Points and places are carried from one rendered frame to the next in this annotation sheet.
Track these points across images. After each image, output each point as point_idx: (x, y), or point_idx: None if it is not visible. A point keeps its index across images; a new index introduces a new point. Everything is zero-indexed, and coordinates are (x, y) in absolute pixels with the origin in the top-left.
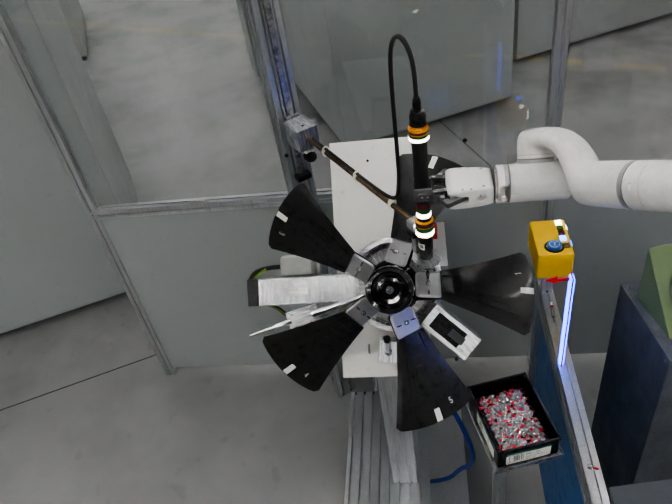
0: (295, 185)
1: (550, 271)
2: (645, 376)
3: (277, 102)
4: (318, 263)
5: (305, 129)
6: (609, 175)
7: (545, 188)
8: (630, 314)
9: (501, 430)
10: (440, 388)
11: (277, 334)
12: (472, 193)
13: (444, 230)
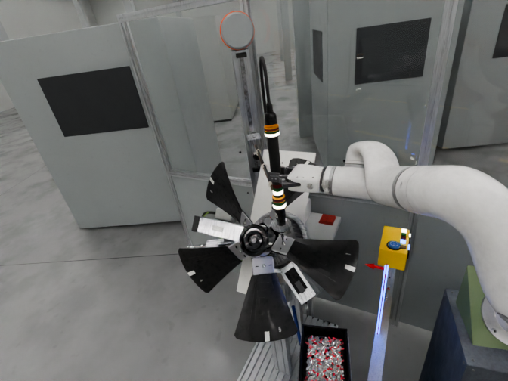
0: (252, 174)
1: (388, 262)
2: (450, 367)
3: (245, 123)
4: None
5: (253, 139)
6: (390, 175)
7: (358, 187)
8: (447, 314)
9: (313, 365)
10: (274, 318)
11: (186, 249)
12: (303, 181)
13: (339, 221)
